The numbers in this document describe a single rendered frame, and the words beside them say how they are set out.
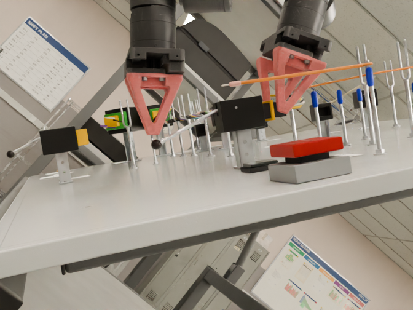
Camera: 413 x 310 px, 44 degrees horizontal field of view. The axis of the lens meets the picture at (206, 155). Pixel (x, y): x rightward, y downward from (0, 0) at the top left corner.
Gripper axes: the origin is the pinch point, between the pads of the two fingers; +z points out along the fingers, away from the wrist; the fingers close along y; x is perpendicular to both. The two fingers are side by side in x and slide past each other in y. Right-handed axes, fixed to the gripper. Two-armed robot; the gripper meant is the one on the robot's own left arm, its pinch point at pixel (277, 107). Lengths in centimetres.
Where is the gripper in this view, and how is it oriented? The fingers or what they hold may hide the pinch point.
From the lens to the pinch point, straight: 68.3
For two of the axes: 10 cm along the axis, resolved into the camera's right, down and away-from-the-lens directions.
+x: -9.4, -2.7, -2.0
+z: -2.7, 9.6, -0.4
